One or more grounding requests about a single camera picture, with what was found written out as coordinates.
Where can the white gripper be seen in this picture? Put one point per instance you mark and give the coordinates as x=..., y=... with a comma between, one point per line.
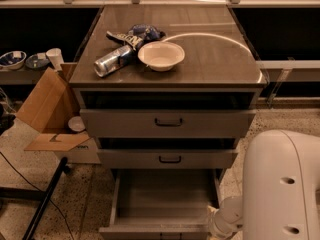
x=217, y=224

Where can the grey bottom drawer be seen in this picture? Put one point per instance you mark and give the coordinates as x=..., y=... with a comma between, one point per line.
x=164, y=204

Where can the grey drawer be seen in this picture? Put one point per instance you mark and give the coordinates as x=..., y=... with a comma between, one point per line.
x=167, y=158
x=135, y=123
x=164, y=204

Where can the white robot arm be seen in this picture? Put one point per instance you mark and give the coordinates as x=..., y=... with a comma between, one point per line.
x=281, y=178

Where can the grey top drawer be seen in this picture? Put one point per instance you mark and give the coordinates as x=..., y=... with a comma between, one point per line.
x=135, y=123

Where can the grey middle drawer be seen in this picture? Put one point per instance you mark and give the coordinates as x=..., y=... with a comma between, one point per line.
x=167, y=158

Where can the grey drawer cabinet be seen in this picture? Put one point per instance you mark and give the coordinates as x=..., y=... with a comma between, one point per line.
x=217, y=73

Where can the white paper bowl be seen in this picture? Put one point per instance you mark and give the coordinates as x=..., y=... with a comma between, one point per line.
x=161, y=56

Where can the white bowl in box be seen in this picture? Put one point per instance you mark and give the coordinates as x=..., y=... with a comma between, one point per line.
x=76, y=124

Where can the black metal stand leg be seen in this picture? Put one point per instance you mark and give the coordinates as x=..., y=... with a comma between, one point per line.
x=42, y=196

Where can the silver blue drink can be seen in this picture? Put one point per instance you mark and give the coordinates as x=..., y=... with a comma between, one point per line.
x=114, y=61

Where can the blue crumpled chip bag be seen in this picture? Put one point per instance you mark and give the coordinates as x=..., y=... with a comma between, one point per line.
x=137, y=36

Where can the brown cardboard box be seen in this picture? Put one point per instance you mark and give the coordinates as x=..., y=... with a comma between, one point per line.
x=48, y=108

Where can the white paper cup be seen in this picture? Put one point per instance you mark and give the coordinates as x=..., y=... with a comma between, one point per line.
x=55, y=57

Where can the dark blue bowl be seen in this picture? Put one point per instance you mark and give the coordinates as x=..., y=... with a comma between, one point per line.
x=37, y=62

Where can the blue patterned bowl left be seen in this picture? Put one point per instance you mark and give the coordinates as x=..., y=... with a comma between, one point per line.
x=13, y=60

